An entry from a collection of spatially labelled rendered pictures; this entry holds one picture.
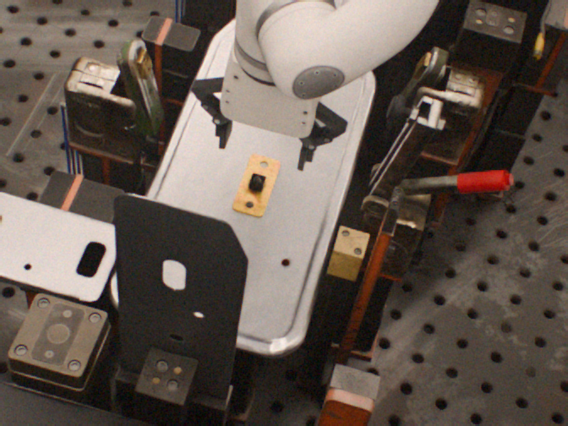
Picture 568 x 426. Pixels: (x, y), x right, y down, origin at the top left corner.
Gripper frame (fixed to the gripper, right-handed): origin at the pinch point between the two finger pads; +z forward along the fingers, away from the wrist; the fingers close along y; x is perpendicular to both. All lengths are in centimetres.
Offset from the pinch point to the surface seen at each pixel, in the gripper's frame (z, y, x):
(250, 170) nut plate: 7.9, 1.6, -1.6
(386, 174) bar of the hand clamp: -3.3, -13.9, 1.9
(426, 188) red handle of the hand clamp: -1.4, -18.4, 0.8
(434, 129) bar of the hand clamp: -12.7, -17.2, 1.8
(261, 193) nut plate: 7.9, -0.5, 1.1
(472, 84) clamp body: 1.8, -21.0, -17.8
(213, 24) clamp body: 26.6, 16.9, -38.2
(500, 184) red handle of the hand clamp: -5.7, -25.5, 1.1
